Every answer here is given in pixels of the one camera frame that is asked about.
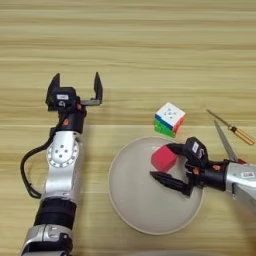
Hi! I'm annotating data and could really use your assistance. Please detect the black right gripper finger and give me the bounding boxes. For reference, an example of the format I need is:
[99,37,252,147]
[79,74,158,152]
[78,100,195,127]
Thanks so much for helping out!
[164,142,188,156]
[149,170,194,198]

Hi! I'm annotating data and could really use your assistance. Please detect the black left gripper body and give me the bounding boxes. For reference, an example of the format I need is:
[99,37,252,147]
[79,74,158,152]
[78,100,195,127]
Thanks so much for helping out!
[48,97,101,135]

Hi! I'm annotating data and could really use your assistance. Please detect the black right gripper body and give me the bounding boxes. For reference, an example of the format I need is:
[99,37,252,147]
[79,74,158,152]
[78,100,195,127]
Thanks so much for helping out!
[184,159,232,194]

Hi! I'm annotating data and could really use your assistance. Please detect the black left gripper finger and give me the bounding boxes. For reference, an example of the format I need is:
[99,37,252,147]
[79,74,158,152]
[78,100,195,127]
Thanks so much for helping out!
[93,71,104,107]
[45,72,62,103]

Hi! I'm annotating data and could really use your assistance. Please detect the red cube block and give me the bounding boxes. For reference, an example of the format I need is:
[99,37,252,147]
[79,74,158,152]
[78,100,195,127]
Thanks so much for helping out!
[150,144,179,174]

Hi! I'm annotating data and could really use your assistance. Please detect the multicolour puzzle cube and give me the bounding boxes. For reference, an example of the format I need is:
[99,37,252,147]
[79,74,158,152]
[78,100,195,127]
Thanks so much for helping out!
[153,101,187,139]

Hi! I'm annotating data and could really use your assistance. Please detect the red handled scissors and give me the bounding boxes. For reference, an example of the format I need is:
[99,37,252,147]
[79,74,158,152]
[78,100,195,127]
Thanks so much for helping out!
[213,119,248,165]

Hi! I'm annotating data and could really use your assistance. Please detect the white round plate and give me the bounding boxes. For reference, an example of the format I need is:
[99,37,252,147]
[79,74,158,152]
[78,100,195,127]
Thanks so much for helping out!
[107,135,205,236]

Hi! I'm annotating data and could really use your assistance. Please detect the screwdriver with amber handle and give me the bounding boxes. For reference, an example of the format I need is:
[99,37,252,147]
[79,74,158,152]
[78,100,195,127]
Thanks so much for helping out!
[205,108,256,147]

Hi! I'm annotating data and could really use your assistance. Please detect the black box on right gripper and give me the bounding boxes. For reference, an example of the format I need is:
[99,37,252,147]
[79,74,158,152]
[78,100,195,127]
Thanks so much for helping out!
[183,136,210,165]

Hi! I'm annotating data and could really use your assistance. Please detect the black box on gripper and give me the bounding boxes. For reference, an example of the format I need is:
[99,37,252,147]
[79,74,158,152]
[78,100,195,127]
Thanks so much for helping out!
[52,86,78,110]
[183,136,210,165]

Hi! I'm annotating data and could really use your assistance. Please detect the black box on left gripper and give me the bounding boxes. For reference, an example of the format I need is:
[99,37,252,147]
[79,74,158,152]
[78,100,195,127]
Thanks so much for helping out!
[52,86,78,110]

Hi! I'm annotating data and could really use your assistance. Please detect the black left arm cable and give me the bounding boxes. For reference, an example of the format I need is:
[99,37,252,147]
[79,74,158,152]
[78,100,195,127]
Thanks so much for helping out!
[19,118,68,200]

